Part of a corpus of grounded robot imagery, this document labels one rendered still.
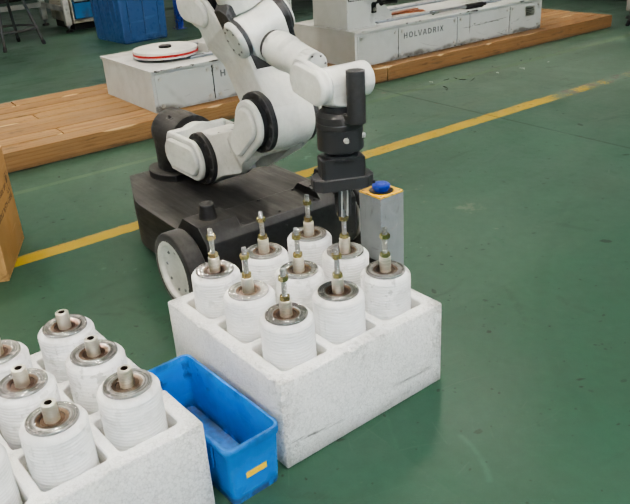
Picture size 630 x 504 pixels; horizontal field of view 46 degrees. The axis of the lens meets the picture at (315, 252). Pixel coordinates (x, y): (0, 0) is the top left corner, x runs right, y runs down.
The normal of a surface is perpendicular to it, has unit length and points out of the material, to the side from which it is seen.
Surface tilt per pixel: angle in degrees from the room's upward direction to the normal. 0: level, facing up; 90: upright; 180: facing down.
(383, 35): 90
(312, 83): 90
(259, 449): 92
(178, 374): 88
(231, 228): 45
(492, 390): 0
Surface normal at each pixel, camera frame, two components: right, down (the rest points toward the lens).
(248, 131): -0.80, 0.30
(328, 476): -0.06, -0.90
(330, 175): 0.23, 0.41
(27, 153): 0.60, 0.32
